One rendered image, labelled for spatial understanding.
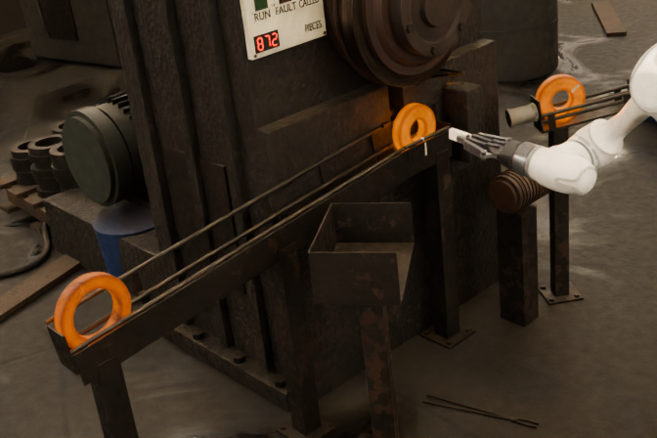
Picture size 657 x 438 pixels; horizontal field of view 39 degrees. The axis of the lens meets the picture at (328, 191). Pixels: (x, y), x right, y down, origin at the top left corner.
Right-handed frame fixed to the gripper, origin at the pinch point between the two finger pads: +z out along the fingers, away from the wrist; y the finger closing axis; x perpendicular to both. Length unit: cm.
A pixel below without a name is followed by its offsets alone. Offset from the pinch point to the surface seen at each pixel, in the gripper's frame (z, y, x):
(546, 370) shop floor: -27, 10, -73
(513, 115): 7.5, 35.3, -7.4
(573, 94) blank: -3, 52, -3
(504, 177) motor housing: 1.0, 23.2, -22.0
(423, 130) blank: 15.9, 3.0, -3.8
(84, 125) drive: 141, -40, -23
